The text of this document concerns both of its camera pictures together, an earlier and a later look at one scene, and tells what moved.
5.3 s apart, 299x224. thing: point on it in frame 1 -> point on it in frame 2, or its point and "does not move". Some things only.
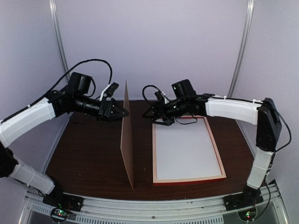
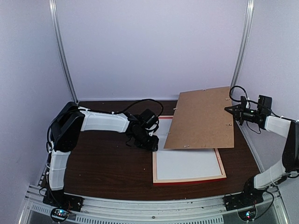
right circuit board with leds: (248, 214) does not move
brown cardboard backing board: (126, 142) -> (200, 120)
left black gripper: (103, 109) -> (152, 145)
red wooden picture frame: (210, 178) -> (186, 180)
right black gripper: (156, 106) -> (236, 111)
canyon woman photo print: (185, 151) does not move
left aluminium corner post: (53, 9) does not move
